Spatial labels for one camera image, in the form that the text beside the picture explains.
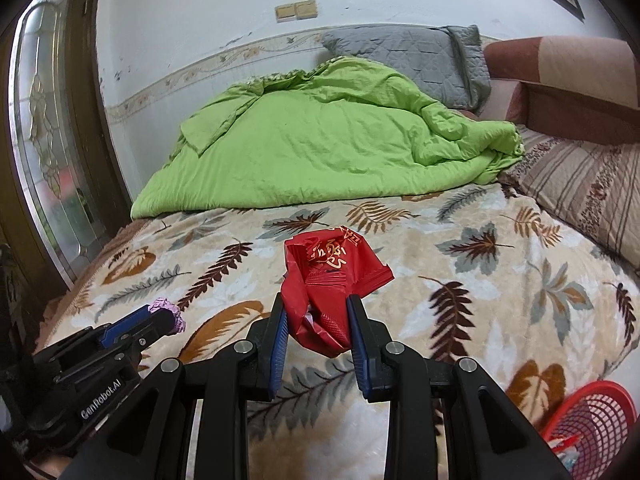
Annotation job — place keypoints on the brown and pink headboard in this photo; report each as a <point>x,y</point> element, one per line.
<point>560,60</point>

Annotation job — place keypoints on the striped beige pillow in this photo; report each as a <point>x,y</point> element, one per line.
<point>590,185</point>

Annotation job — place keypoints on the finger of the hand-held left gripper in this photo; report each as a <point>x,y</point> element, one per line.
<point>125,327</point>
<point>150,335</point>

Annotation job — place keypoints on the leaf print blanket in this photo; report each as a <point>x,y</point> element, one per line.
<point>450,250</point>

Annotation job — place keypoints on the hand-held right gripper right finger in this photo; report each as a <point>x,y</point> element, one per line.
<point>360,355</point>

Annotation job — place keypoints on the purple paper ball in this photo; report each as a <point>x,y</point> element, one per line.
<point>308,318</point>
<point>170,310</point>

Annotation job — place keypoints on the red plastic basket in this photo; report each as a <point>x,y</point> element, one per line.
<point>600,410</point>

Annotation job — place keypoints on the beige double switch plate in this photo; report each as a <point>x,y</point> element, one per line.
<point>296,11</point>

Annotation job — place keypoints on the green quilt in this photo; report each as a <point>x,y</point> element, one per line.
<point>310,150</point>

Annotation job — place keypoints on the brown glass panel door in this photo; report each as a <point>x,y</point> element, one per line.
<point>50,160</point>

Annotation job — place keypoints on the grey quilted pillow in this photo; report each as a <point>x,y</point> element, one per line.
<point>410,60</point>

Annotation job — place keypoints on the red wrapper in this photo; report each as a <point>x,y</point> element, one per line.
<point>320,280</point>

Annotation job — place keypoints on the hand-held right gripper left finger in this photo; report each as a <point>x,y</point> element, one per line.
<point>277,355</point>

